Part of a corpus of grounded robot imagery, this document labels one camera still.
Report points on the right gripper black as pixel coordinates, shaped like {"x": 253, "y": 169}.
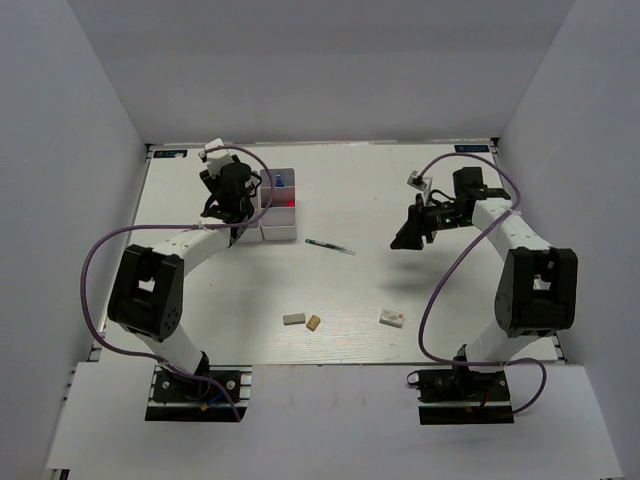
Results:
{"x": 419, "y": 223}

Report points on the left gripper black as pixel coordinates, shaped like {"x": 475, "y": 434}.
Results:
{"x": 211, "y": 183}

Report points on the green ink pen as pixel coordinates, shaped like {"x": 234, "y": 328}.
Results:
{"x": 331, "y": 246}

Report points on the white eraser red print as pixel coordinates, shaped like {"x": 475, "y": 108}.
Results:
{"x": 392, "y": 318}

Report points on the grey white eraser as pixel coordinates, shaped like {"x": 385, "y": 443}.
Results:
{"x": 294, "y": 319}

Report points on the tan yellow eraser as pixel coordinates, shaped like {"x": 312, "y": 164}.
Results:
{"x": 313, "y": 322}

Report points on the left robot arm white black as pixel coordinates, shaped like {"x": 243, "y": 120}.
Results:
{"x": 147, "y": 297}

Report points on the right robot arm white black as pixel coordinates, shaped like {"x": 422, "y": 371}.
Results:
{"x": 537, "y": 290}

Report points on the white container left bin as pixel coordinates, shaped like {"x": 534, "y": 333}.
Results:
{"x": 248, "y": 234}

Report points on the white container bin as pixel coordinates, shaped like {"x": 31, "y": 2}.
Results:
{"x": 278, "y": 224}
{"x": 248, "y": 234}

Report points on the white container right bin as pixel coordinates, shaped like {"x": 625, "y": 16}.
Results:
{"x": 278, "y": 224}

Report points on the blue label left corner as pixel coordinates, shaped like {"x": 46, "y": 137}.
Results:
{"x": 170, "y": 154}

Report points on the blue label corner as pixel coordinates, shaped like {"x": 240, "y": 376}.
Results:
{"x": 170, "y": 154}
{"x": 471, "y": 148}

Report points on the blue label right corner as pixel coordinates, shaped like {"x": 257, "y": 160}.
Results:
{"x": 471, "y": 148}

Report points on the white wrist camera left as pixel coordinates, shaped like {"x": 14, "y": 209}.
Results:
{"x": 215, "y": 156}

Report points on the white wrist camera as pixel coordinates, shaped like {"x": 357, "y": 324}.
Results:
{"x": 422, "y": 184}
{"x": 215, "y": 156}

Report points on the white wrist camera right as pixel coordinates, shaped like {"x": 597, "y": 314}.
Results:
{"x": 422, "y": 184}

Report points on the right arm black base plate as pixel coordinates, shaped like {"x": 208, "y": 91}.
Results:
{"x": 457, "y": 396}

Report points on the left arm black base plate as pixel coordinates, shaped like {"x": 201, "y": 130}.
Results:
{"x": 176, "y": 399}

